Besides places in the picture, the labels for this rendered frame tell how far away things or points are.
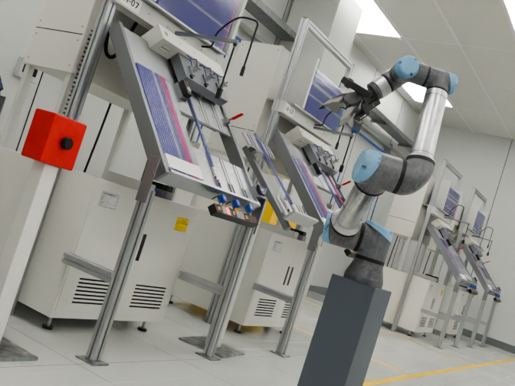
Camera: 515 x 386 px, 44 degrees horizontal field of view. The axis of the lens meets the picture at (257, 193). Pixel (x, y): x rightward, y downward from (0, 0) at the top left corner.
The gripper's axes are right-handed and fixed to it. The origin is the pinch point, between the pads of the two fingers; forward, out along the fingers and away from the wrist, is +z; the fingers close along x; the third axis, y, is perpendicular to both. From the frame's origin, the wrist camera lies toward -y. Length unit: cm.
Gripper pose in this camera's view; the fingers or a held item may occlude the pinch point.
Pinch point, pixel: (327, 116)
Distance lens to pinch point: 232.9
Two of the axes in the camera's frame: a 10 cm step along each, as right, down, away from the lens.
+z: -8.4, 5.4, -0.6
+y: 3.8, 6.6, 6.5
